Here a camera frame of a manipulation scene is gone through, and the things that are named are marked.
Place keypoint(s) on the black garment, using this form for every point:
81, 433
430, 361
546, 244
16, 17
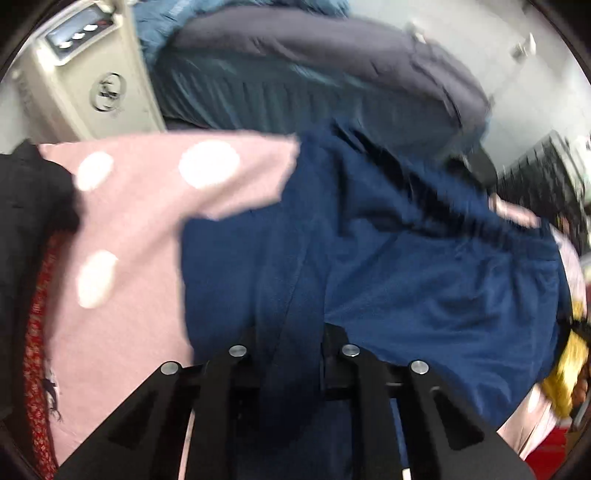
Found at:
37, 199

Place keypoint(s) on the red storage box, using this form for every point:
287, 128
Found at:
548, 457

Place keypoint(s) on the dark blue large garment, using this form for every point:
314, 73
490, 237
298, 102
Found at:
406, 257

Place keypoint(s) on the yellow fuzzy cloth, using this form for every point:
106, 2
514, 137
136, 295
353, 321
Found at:
574, 350

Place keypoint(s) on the pink polka dot bedsheet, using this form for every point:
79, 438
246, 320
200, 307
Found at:
115, 311

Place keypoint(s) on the red patterned cloth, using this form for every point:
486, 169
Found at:
35, 398

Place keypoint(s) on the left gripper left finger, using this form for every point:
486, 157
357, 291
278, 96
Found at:
179, 423

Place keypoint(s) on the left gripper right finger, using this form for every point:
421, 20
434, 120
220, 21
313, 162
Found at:
405, 419

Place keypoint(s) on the beige air conditioner unit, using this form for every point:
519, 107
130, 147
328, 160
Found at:
81, 76

